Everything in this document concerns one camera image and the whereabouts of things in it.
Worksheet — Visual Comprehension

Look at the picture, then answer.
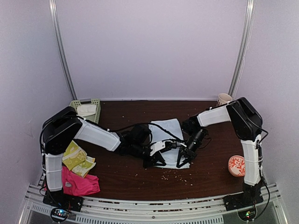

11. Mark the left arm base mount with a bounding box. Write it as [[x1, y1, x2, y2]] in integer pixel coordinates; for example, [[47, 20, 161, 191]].
[[43, 190, 84, 212]]

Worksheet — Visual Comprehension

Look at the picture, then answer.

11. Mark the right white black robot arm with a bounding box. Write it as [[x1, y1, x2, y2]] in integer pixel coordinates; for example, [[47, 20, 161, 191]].
[[177, 97, 264, 206]]

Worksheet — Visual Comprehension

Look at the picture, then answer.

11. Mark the cream patterned mug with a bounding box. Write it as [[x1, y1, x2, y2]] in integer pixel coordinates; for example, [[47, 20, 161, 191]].
[[217, 93, 233, 106]]

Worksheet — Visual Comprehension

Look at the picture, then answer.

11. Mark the green plastic basket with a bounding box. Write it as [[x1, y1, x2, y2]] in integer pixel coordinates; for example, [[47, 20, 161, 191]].
[[70, 98, 101, 123]]

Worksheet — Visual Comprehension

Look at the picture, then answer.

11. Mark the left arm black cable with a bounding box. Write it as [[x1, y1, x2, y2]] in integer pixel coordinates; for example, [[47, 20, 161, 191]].
[[39, 122, 187, 154]]

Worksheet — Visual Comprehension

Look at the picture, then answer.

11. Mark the light blue towel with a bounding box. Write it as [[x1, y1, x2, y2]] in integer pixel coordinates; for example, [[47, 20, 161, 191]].
[[149, 119, 190, 169]]

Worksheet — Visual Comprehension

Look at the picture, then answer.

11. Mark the right aluminium frame post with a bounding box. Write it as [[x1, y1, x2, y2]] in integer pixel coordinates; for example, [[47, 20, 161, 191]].
[[228, 0, 256, 98]]

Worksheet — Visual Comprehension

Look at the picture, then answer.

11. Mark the red white patterned bowl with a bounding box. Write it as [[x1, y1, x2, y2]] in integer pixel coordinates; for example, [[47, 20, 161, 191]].
[[228, 155, 245, 177]]

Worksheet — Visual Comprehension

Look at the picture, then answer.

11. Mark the yellow patterned towel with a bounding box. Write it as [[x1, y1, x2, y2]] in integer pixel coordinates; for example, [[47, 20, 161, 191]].
[[62, 140, 96, 178]]

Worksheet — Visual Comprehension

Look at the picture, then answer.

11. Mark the pink towel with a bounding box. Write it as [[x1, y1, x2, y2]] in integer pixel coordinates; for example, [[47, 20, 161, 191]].
[[62, 166, 100, 196]]

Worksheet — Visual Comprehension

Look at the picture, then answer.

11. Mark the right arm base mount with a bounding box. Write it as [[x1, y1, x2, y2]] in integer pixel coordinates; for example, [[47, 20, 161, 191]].
[[223, 192, 263, 211]]

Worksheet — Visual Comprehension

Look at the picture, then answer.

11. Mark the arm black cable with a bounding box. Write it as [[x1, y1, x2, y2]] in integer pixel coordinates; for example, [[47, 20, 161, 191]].
[[254, 128, 271, 210], [39, 122, 187, 154]]

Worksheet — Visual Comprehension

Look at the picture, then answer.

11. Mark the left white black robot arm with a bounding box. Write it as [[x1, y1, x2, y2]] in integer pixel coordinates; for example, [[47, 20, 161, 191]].
[[40, 106, 166, 207]]

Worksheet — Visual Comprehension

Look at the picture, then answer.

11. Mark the left aluminium frame post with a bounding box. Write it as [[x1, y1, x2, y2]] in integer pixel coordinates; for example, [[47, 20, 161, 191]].
[[49, 0, 77, 100]]

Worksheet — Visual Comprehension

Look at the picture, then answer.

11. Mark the aluminium frame post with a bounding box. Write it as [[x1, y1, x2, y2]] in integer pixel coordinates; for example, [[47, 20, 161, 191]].
[[49, 0, 77, 100], [228, 0, 256, 98]]

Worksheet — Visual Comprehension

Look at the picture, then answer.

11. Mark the aluminium front rail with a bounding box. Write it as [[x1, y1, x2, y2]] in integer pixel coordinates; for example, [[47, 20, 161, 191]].
[[17, 183, 289, 224]]

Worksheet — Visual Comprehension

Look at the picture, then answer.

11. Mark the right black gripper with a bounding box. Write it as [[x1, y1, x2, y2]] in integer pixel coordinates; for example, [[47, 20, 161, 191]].
[[178, 128, 207, 168]]

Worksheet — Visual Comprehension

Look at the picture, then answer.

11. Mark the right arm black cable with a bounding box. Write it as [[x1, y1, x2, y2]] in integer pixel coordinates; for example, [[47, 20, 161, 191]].
[[254, 128, 271, 210]]

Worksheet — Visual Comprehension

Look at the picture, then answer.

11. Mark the cream white towel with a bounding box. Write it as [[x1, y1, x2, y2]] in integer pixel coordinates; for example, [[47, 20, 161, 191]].
[[77, 104, 97, 117]]

